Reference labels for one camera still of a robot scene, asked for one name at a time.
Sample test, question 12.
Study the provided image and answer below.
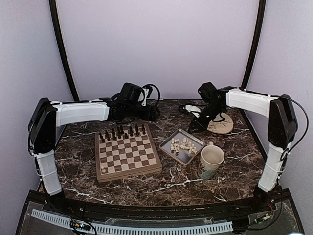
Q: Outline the right black frame post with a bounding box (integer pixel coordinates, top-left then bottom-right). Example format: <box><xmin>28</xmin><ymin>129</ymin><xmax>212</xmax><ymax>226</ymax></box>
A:
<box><xmin>240</xmin><ymin>0</ymin><xmax>266</xmax><ymax>90</ymax></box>

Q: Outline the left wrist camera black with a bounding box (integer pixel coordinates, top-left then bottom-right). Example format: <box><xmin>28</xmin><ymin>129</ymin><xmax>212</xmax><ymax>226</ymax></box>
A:
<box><xmin>120</xmin><ymin>83</ymin><xmax>146</xmax><ymax>103</ymax></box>

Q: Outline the white chess piece pair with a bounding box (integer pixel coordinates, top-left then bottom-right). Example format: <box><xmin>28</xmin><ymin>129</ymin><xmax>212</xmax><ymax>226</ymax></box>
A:
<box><xmin>189</xmin><ymin>145</ymin><xmax>197</xmax><ymax>154</ymax></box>

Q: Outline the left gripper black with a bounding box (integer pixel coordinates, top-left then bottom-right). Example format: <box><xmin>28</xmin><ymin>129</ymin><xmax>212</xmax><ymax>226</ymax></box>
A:
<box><xmin>126</xmin><ymin>103</ymin><xmax>160</xmax><ymax>121</ymax></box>

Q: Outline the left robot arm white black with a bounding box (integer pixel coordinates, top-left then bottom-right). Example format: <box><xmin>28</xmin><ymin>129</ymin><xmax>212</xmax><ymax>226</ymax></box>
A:
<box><xmin>28</xmin><ymin>98</ymin><xmax>160</xmax><ymax>213</ymax></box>

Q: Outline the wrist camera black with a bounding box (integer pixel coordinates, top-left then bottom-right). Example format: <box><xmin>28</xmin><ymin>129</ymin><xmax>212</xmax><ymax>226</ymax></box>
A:
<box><xmin>120</xmin><ymin>83</ymin><xmax>146</xmax><ymax>103</ymax></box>
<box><xmin>198</xmin><ymin>82</ymin><xmax>217</xmax><ymax>103</ymax></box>

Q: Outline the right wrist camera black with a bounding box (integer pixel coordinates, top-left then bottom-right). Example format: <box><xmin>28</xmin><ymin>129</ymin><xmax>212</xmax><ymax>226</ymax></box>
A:
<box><xmin>198</xmin><ymin>82</ymin><xmax>217</xmax><ymax>103</ymax></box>

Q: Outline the metal tray wood rim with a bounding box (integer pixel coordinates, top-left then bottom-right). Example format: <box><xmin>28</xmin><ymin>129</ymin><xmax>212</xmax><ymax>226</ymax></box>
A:
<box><xmin>159</xmin><ymin>129</ymin><xmax>205</xmax><ymax>165</ymax></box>

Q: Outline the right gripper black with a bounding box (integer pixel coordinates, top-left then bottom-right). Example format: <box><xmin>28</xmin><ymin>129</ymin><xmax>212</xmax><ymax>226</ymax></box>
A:
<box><xmin>188</xmin><ymin>102</ymin><xmax>225</xmax><ymax>133</ymax></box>

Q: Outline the ceramic mug shell print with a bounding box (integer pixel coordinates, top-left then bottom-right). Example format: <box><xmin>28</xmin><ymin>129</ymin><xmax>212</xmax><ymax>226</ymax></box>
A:
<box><xmin>198</xmin><ymin>142</ymin><xmax>225</xmax><ymax>180</ymax></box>

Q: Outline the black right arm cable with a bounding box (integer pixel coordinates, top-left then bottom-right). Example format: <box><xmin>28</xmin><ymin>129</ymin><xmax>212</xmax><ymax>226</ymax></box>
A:
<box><xmin>281</xmin><ymin>95</ymin><xmax>309</xmax><ymax>162</ymax></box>

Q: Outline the white chess piece tall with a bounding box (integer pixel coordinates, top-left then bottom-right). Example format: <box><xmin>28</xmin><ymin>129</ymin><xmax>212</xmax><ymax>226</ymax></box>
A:
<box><xmin>181</xmin><ymin>138</ymin><xmax>188</xmax><ymax>145</ymax></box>

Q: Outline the beige decorated ceramic plate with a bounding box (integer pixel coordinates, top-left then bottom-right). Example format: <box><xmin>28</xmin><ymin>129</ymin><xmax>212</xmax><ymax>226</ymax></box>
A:
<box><xmin>207</xmin><ymin>113</ymin><xmax>234</xmax><ymax>134</ymax></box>

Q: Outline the white slotted cable duct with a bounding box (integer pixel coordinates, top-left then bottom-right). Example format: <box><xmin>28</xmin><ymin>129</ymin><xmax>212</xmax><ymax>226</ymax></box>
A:
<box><xmin>30</xmin><ymin>209</ymin><xmax>233</xmax><ymax>235</ymax></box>

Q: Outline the wooden chess board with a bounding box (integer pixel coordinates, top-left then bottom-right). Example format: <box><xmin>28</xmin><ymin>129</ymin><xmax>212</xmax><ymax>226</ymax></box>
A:
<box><xmin>95</xmin><ymin>123</ymin><xmax>162</xmax><ymax>183</ymax></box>

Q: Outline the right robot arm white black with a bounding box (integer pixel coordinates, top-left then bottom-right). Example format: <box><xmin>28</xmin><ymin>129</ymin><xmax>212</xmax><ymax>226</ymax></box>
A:
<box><xmin>179</xmin><ymin>82</ymin><xmax>298</xmax><ymax>192</ymax></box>

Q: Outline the left black frame post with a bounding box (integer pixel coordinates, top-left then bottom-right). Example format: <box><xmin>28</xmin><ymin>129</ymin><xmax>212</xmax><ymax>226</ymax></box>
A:
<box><xmin>48</xmin><ymin>0</ymin><xmax>80</xmax><ymax>101</ymax></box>

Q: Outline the dark chess piece far left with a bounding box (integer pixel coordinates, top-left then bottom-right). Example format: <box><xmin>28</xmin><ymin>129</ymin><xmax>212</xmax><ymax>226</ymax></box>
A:
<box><xmin>98</xmin><ymin>132</ymin><xmax>105</xmax><ymax>143</ymax></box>

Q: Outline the black front rail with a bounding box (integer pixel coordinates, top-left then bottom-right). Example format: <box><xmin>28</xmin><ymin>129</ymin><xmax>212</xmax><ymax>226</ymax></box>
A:
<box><xmin>19</xmin><ymin>189</ymin><xmax>294</xmax><ymax>222</ymax></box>

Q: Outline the black frame post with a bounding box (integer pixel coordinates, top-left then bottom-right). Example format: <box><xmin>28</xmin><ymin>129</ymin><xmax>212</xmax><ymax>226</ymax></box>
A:
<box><xmin>48</xmin><ymin>0</ymin><xmax>80</xmax><ymax>101</ymax></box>
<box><xmin>240</xmin><ymin>0</ymin><xmax>266</xmax><ymax>90</ymax></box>

